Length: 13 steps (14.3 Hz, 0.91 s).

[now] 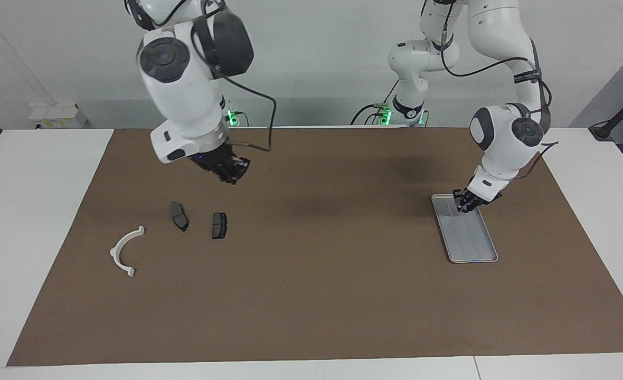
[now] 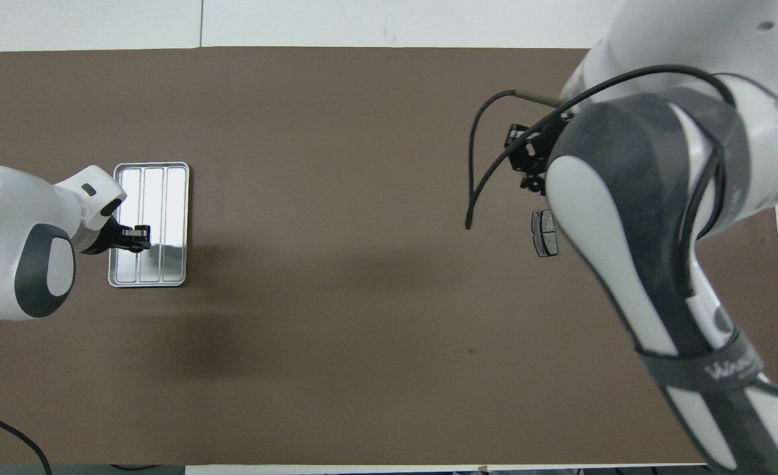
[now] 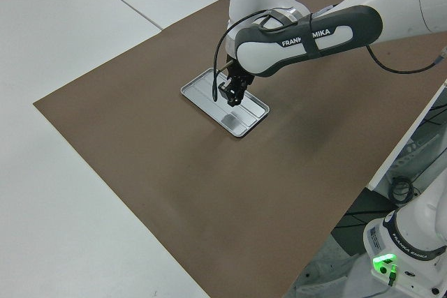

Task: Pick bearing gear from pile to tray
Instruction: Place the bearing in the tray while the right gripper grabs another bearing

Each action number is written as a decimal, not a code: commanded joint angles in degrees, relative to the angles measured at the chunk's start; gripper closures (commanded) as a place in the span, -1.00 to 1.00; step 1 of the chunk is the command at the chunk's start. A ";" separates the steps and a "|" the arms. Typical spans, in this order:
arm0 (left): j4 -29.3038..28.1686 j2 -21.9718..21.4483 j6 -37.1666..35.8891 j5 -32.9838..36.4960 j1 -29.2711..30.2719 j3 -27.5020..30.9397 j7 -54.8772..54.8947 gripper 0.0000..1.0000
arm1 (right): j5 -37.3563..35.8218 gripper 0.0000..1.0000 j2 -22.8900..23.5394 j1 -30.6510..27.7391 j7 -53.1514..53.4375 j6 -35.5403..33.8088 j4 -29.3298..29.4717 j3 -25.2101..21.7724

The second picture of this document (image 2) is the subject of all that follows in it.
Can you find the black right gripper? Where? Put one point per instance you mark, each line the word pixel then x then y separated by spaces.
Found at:
pixel 537 148

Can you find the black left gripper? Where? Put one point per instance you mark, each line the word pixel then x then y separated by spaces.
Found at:
pixel 109 239

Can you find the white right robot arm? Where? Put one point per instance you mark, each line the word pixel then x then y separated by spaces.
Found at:
pixel 626 218

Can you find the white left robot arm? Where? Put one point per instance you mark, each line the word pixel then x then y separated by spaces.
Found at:
pixel 20 218

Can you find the silver metal tray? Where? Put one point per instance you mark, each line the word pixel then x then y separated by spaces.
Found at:
pixel 165 198

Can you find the short rectangular grey brake pad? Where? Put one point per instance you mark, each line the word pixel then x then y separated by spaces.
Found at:
pixel 544 233

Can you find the brown table mat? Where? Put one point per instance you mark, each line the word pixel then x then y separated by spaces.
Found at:
pixel 329 297

